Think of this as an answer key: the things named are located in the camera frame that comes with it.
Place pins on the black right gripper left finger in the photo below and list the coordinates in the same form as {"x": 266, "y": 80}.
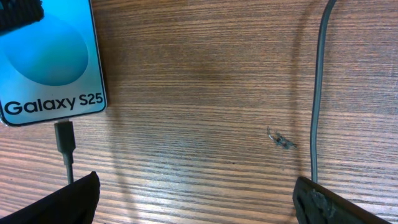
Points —
{"x": 75, "y": 203}

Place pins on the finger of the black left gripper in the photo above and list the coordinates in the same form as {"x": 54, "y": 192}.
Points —
{"x": 16, "y": 14}

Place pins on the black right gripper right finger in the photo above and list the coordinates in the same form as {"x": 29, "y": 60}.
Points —
{"x": 315, "y": 204}

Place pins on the blue smartphone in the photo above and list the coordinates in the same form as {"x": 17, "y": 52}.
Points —
{"x": 51, "y": 69}

